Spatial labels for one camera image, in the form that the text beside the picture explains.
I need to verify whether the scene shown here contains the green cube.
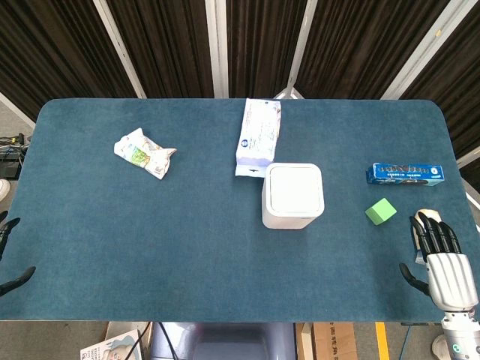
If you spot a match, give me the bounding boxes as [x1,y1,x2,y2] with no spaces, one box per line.
[364,197,398,227]

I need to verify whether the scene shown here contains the brown cardboard box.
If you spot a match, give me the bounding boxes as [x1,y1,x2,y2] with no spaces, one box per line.
[295,322,358,360]

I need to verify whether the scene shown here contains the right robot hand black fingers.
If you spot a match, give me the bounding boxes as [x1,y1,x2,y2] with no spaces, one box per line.
[398,211,473,313]

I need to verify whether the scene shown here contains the crumpled white green carton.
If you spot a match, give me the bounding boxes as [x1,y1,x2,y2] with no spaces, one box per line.
[113,127,178,182]

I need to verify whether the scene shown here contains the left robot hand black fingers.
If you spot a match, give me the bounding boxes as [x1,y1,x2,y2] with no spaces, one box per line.
[0,210,37,298]

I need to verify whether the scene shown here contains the black power strip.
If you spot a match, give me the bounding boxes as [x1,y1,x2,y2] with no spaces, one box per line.
[0,133,26,179]

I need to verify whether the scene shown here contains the printed white booklet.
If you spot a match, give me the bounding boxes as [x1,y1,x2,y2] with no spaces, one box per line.
[79,328,146,360]

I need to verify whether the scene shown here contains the white frame post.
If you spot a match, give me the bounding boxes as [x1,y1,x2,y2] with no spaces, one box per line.
[274,0,320,100]
[379,0,472,101]
[204,0,230,100]
[92,0,148,100]

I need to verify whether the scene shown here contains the blue table mat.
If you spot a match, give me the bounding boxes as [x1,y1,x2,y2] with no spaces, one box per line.
[0,97,480,323]

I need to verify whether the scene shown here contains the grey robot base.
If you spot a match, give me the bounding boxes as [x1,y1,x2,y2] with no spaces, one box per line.
[149,321,298,360]

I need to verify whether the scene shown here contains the dark brown curtain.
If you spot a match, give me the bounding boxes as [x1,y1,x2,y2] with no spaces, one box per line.
[0,0,480,181]

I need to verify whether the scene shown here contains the blue cardboard box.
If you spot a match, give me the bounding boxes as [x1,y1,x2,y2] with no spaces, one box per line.
[365,162,445,188]

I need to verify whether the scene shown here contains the black cable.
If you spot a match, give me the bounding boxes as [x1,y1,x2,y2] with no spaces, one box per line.
[154,321,178,360]

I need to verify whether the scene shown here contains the white square bin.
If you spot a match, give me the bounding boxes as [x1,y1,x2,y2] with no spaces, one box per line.
[261,162,325,230]

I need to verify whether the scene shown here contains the white lavender tissue pack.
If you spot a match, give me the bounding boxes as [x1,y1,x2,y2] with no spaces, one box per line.
[234,97,283,179]

